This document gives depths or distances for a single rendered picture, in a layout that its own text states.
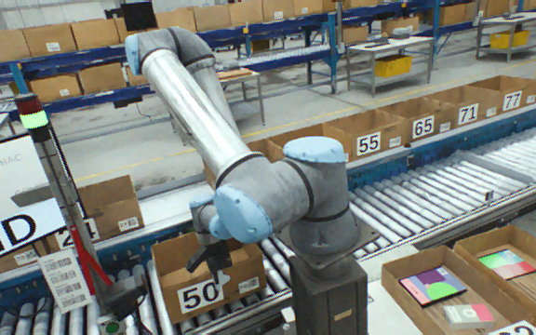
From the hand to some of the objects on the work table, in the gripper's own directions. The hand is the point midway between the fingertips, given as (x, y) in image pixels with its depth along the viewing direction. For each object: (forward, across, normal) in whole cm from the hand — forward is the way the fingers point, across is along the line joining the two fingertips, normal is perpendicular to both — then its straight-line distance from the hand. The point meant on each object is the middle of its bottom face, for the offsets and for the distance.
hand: (216, 288), depth 138 cm
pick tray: (+14, -41, -70) cm, 82 cm away
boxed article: (+14, -48, -71) cm, 87 cm away
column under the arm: (+13, -33, -27) cm, 45 cm away
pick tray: (+14, -46, -102) cm, 112 cm away
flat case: (+11, -33, -72) cm, 80 cm away
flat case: (+13, -37, -102) cm, 109 cm away
